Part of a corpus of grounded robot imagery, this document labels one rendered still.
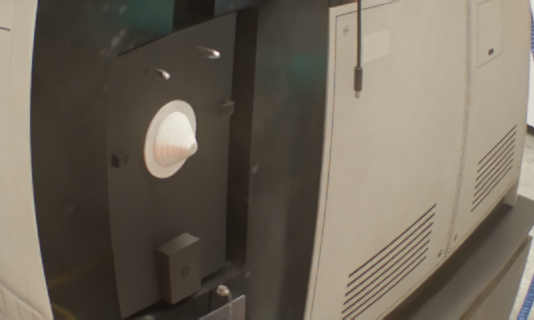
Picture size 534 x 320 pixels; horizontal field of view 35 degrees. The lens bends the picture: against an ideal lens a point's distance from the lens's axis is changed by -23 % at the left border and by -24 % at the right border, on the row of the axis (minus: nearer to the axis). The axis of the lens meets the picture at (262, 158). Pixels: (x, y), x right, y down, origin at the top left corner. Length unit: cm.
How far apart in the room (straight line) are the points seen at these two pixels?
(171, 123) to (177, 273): 13
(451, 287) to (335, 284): 44
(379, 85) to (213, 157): 26
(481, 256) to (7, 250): 105
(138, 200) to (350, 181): 32
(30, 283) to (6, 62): 20
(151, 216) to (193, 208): 6
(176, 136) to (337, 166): 27
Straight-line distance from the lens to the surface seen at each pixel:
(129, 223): 83
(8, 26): 69
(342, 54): 101
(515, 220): 179
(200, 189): 90
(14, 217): 75
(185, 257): 88
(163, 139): 82
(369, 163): 111
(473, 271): 160
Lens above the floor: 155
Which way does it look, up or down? 25 degrees down
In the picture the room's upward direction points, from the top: 3 degrees clockwise
